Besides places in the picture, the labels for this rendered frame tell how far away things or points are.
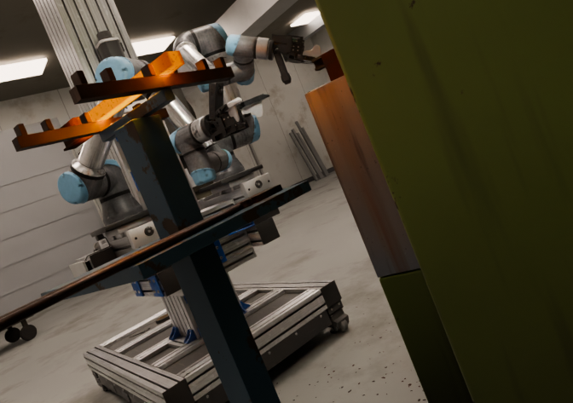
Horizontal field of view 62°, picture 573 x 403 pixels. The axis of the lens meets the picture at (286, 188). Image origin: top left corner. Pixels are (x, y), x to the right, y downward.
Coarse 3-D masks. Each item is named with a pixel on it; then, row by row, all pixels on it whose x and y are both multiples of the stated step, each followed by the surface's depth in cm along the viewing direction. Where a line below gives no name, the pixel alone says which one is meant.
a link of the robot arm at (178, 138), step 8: (184, 128) 149; (176, 136) 150; (184, 136) 148; (192, 136) 147; (176, 144) 151; (184, 144) 149; (192, 144) 149; (200, 144) 150; (176, 152) 153; (184, 152) 150
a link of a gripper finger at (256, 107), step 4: (256, 96) 143; (260, 96) 143; (264, 96) 143; (268, 96) 143; (248, 100) 143; (252, 100) 143; (256, 100) 143; (260, 100) 143; (240, 104) 144; (244, 104) 143; (248, 104) 143; (252, 104) 144; (256, 104) 144; (260, 104) 144; (244, 108) 144; (248, 108) 144; (252, 108) 144; (256, 108) 144; (260, 108) 144; (244, 112) 144; (248, 112) 144; (252, 112) 144; (256, 112) 144; (260, 112) 145; (260, 116) 145
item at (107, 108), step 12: (156, 60) 74; (168, 60) 72; (180, 60) 74; (156, 72) 75; (168, 72) 76; (132, 96) 81; (96, 108) 87; (108, 108) 85; (120, 108) 86; (72, 120) 91; (96, 120) 88; (72, 144) 95
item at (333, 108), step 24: (312, 96) 105; (336, 96) 102; (336, 120) 103; (360, 120) 101; (336, 144) 105; (360, 144) 102; (336, 168) 106; (360, 168) 103; (360, 192) 105; (384, 192) 102; (360, 216) 106; (384, 216) 104; (384, 240) 105; (408, 240) 102; (384, 264) 106; (408, 264) 104
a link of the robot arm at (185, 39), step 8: (184, 32) 199; (176, 40) 197; (184, 40) 195; (192, 40) 198; (176, 48) 193; (184, 48) 191; (192, 48) 191; (184, 56) 188; (192, 56) 183; (200, 56) 182; (184, 64) 190; (192, 64) 181; (208, 64) 175; (200, 88) 171; (208, 88) 170
